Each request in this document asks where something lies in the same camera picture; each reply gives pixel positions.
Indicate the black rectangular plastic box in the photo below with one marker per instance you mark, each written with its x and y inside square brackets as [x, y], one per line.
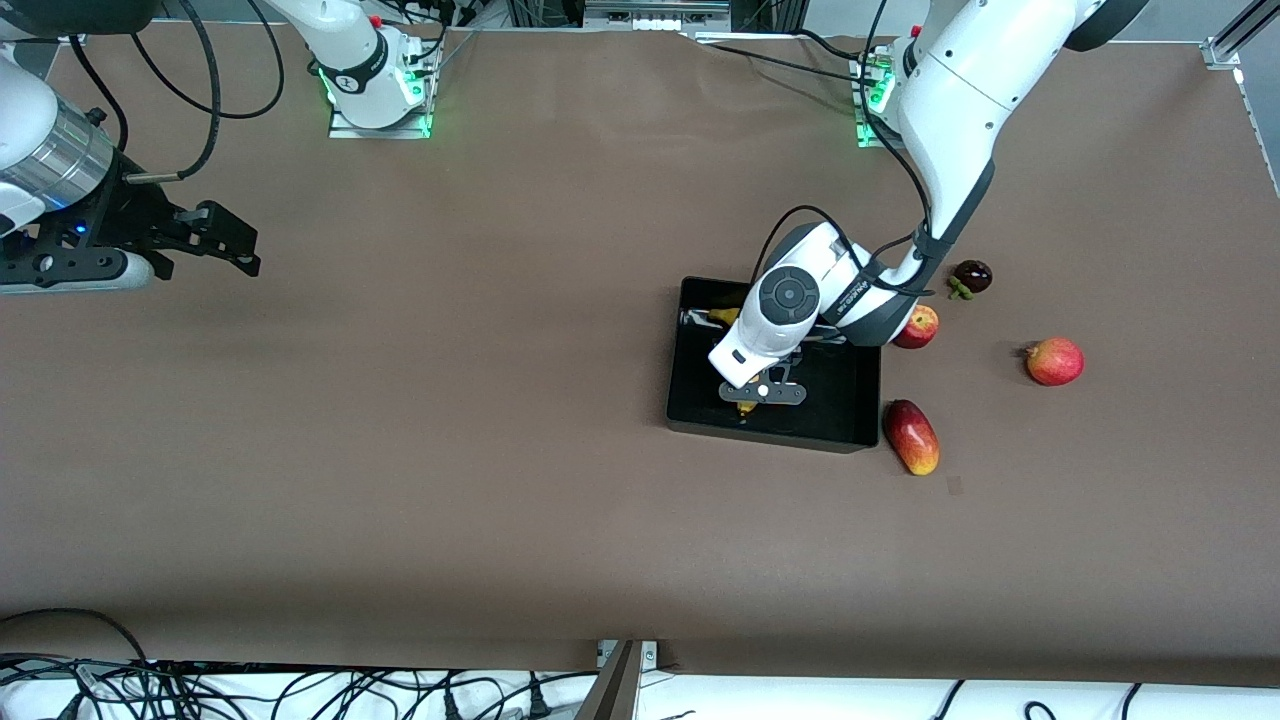
[840, 400]

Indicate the dark metal post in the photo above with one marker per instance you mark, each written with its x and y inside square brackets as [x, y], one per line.
[612, 690]

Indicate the aluminium table edge bracket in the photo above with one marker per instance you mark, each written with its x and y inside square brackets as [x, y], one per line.
[648, 653]

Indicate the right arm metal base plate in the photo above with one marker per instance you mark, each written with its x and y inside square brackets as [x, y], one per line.
[345, 128]

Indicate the red yellow apple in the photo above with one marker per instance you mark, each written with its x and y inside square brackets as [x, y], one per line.
[918, 327]

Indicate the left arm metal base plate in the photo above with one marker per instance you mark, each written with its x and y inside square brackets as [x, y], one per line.
[872, 138]

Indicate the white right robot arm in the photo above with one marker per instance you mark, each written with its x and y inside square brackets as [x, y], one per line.
[30, 110]

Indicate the yellow banana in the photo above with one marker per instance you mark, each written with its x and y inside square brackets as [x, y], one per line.
[724, 316]

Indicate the red apple on right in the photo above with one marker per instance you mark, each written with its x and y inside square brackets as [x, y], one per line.
[1055, 362]

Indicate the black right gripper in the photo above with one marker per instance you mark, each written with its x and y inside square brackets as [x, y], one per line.
[128, 212]

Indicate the dark purple mangosteen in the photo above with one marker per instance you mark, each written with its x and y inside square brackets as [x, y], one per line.
[972, 276]

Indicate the aluminium corner profile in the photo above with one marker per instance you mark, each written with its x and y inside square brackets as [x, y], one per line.
[1235, 35]

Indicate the red yellow mango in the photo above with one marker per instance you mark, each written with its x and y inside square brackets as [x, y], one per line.
[912, 436]

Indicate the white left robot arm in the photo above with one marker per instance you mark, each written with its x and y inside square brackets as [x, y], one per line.
[960, 90]

